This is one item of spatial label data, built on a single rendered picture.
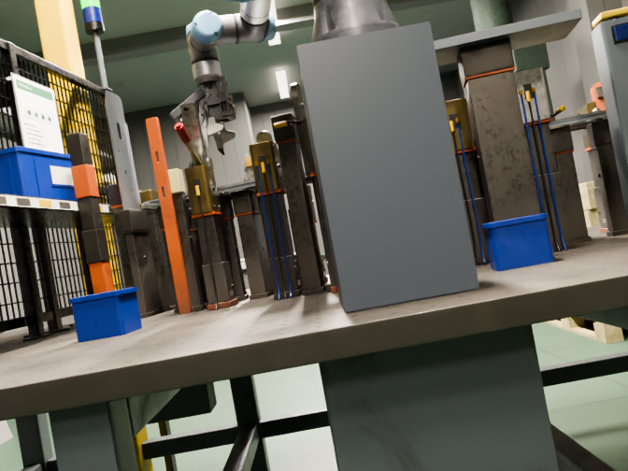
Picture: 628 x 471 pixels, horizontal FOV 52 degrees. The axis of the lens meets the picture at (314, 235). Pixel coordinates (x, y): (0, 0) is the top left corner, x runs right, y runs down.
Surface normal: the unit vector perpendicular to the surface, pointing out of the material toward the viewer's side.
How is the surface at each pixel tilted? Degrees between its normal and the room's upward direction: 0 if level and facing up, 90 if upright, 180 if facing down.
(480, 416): 90
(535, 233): 90
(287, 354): 90
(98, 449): 90
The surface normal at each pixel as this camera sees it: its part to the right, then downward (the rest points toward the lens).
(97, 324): -0.14, 0.00
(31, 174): 0.96, -0.18
